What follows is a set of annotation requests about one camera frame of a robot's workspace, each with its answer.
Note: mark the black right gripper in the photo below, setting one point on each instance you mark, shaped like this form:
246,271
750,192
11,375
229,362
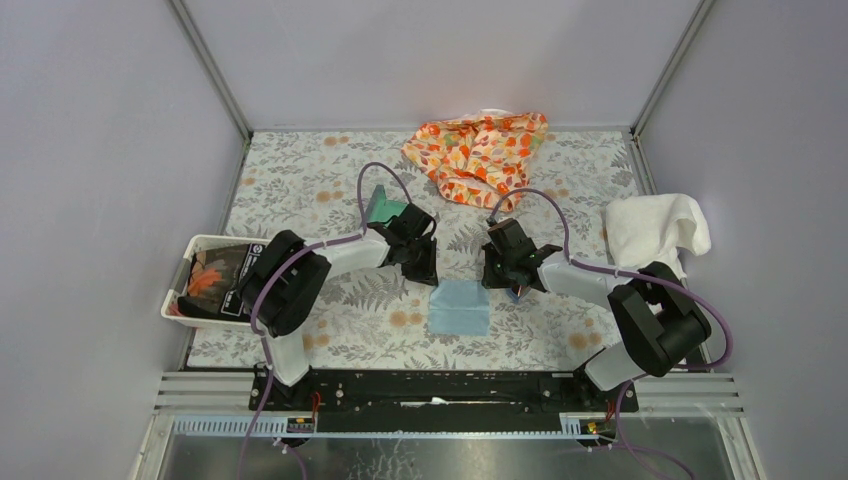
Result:
490,280

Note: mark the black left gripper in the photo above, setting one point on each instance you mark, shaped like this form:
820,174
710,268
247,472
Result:
426,274

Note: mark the light blue cleaning cloth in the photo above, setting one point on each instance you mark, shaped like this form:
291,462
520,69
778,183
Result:
459,307

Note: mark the dark blue glasses case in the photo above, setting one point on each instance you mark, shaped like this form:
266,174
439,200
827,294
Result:
380,208

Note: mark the blue frame sunglasses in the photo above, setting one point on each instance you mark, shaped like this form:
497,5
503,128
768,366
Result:
517,292

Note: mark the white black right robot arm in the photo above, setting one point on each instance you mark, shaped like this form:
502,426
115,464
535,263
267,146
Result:
658,323

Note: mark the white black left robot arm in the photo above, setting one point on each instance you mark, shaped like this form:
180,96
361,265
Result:
281,287

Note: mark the orange floral fabric bag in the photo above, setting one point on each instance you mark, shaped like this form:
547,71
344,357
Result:
481,159

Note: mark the white towel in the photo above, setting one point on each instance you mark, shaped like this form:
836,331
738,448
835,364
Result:
648,228

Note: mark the floral grey tablecloth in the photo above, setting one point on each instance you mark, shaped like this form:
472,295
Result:
309,182

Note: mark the black pouch in basket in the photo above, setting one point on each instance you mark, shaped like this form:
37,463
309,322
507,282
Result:
211,291

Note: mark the white perforated plastic basket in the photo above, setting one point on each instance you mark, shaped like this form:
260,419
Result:
179,283

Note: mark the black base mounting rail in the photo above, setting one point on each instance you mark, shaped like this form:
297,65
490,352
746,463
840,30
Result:
435,402

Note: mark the aluminium frame profile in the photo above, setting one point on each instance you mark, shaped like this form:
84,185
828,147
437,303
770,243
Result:
215,402

